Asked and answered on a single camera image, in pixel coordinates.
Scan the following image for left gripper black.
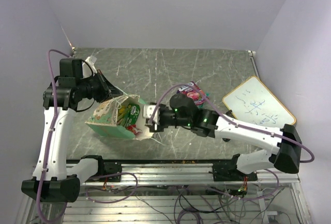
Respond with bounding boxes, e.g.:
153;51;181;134
77;69;123;103

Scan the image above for green patterned paper bag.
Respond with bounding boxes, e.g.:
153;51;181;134
85;94;155;141

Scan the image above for purple berries candy packet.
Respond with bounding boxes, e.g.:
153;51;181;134
177;81;209;108

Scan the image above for green fruit candy packet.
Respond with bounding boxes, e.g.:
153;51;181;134
116;103;141;128

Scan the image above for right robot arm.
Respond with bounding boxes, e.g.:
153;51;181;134
143;94;302;181

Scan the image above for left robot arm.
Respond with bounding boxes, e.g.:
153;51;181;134
21;58;123;203

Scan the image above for small red snack packet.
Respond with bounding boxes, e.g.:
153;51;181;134
126;124;142;135

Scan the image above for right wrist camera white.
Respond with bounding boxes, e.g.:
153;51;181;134
143;104;160;122

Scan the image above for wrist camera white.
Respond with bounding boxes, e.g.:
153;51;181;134
143;104;160;122
82;55;99;80

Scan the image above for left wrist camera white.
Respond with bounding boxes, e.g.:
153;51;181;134
82;55;99;80

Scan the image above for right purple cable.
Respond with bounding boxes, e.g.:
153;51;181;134
147;83;315;164

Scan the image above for purple cable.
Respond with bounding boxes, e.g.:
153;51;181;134
36;49;72;223
147;83;315;164

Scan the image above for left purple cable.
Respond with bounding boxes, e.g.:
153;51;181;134
36;49;72;223

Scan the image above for aluminium rail frame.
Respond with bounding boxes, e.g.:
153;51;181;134
18;159;312;223

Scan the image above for small whiteboard yellow frame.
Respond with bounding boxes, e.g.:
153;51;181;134
222;76;296;128

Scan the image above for loose wires under table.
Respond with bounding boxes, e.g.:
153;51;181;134
85;173;280;224

